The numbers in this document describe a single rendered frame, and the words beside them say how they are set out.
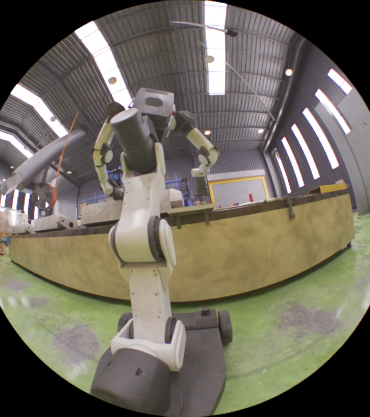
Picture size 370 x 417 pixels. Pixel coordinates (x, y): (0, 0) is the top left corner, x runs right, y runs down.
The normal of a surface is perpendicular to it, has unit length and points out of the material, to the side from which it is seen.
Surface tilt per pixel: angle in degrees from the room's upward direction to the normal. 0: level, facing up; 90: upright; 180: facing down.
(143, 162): 164
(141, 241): 93
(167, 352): 57
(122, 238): 83
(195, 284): 92
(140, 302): 75
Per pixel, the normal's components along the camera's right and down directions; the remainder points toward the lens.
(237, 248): -0.10, -0.18
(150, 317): -0.11, -0.41
